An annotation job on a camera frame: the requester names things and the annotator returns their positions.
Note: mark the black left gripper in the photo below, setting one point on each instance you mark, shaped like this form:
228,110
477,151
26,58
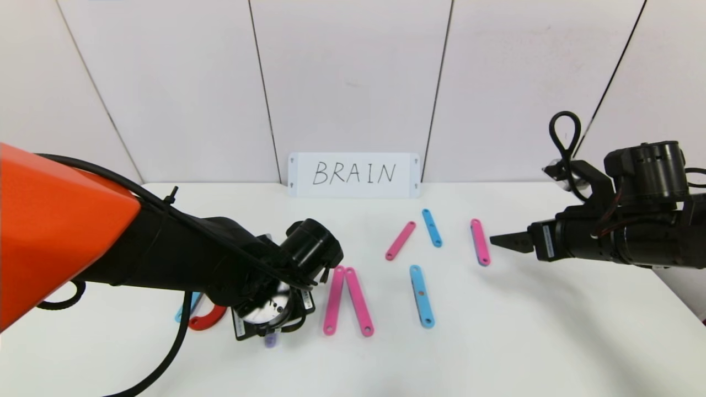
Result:
244,327

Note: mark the white sign reading BRAIN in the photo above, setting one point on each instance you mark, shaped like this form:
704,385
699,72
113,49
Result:
300,176

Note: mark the light blue long flat bar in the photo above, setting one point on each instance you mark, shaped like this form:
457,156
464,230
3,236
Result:
181,315
422,300

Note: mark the light blue medium bar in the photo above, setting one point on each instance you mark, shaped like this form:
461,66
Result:
432,227

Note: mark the large red curved piece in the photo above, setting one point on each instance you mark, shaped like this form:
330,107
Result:
205,323

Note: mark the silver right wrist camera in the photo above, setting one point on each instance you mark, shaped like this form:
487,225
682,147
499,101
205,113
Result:
554,170

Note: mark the pink bar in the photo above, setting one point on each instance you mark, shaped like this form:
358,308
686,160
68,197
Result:
334,300
480,242
400,240
358,300

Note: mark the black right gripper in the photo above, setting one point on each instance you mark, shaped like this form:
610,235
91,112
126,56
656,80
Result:
546,240

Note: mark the short purple bar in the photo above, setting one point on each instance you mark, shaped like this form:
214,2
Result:
271,341

